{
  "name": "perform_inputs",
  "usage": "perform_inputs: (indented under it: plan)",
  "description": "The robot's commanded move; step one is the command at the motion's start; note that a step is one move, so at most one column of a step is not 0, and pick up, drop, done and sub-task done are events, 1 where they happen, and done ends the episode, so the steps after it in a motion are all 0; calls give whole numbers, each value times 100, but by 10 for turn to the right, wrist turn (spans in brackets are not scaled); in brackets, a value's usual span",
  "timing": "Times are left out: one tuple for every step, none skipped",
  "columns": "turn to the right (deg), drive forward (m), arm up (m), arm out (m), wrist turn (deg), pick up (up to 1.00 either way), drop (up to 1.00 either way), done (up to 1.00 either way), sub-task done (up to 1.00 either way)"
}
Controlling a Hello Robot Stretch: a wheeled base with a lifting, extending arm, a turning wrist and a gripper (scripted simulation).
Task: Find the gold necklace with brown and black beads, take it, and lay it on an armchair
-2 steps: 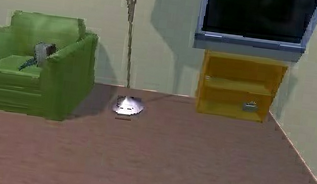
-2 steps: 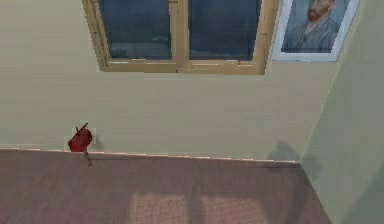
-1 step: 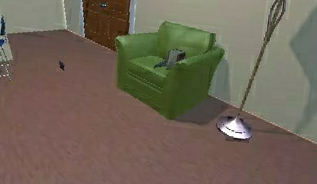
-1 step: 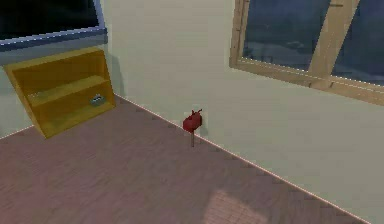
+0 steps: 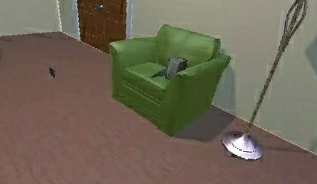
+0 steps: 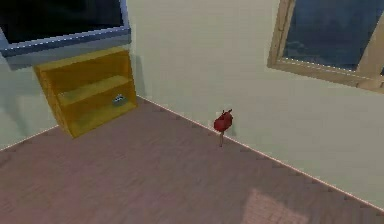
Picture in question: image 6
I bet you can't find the wooden framed window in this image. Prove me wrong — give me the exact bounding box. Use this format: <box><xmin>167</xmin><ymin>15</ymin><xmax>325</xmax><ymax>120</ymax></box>
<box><xmin>266</xmin><ymin>0</ymin><xmax>384</xmax><ymax>95</ymax></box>

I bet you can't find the red round object on stick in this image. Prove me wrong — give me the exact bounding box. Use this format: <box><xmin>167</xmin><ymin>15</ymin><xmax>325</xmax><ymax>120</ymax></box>
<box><xmin>213</xmin><ymin>108</ymin><xmax>234</xmax><ymax>148</ymax></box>

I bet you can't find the yellow wooden shelf unit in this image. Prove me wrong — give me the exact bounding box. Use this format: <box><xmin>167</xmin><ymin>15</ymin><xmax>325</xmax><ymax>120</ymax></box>
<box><xmin>33</xmin><ymin>46</ymin><xmax>139</xmax><ymax>139</ymax></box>

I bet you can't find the grey framed window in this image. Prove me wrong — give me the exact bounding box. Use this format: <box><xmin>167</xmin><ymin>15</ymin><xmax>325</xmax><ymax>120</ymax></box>
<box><xmin>0</xmin><ymin>0</ymin><xmax>132</xmax><ymax>59</ymax></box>

